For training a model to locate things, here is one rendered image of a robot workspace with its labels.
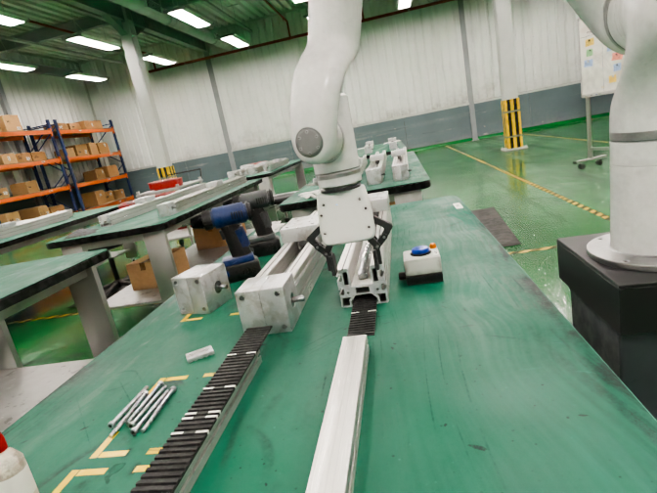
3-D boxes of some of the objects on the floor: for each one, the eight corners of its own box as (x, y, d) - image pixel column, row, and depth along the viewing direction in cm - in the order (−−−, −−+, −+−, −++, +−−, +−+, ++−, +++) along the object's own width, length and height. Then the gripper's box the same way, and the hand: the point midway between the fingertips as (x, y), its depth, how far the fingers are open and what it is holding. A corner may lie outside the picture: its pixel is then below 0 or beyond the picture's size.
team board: (572, 170, 629) (563, 21, 583) (603, 163, 637) (596, 15, 591) (674, 175, 485) (673, -23, 438) (712, 166, 493) (715, -29, 447)
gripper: (386, 170, 85) (401, 258, 89) (298, 187, 88) (316, 271, 92) (385, 175, 78) (401, 271, 82) (289, 193, 81) (309, 284, 85)
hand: (355, 265), depth 87 cm, fingers open, 8 cm apart
